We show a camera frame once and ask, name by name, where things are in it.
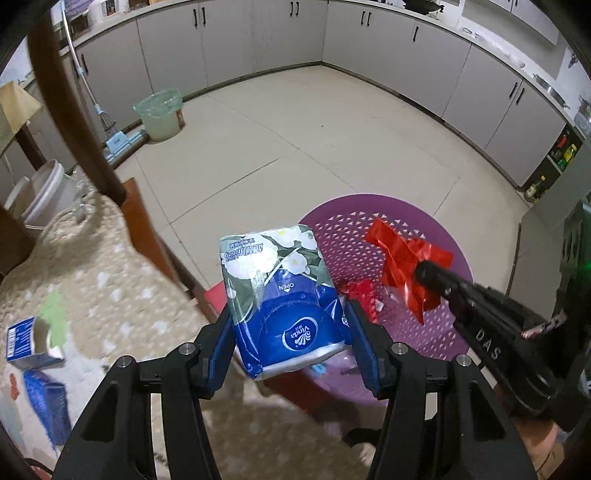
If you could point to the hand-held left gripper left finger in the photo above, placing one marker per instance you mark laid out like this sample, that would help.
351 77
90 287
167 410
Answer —
217 360

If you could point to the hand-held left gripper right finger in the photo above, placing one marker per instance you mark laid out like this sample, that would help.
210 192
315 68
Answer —
367 355

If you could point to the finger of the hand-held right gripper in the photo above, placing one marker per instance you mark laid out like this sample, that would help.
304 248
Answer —
480 318

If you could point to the blue floral tissue pack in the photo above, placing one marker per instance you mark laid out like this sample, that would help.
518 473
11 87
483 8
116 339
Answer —
286 323

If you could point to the red foil wrapper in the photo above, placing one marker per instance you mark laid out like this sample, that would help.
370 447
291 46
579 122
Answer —
401 258

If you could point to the purple plastic basket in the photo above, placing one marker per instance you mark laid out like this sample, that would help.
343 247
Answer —
332 230

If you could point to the person's right hand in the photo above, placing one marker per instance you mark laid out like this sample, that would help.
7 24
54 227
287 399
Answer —
538 443

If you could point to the person's foot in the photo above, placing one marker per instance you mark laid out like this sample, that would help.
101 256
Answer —
367 454

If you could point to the green paper sheet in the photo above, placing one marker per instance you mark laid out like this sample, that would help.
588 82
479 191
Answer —
55 314

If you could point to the blue textured packet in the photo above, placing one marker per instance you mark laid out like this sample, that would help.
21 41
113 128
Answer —
46 406

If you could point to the black shelf unit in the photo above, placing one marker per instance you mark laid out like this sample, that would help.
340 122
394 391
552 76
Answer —
563 152

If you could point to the blue cardboard box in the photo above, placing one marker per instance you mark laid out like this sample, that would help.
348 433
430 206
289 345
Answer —
21 339

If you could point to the orange wrapper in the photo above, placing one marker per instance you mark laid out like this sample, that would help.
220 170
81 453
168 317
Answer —
14 385

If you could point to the clear glass cup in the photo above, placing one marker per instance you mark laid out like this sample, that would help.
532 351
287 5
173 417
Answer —
82 198

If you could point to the blue flat mop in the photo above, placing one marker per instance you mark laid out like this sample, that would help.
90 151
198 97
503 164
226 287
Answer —
122 143

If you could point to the white rice cooker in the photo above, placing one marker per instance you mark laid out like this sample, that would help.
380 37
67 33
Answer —
41 194

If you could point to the bin with green bag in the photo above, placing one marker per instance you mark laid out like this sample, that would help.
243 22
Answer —
159 124

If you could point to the brown wooden chair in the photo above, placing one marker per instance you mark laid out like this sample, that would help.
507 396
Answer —
74 115

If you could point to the white upper cabinets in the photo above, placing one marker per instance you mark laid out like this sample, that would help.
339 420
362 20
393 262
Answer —
531 18

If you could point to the black wok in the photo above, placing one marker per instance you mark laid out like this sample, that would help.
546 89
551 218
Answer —
422 5

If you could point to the beige lampshade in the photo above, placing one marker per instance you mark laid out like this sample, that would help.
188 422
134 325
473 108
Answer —
16 108

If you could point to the grey kitchen base cabinets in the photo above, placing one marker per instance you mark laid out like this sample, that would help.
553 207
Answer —
286 37

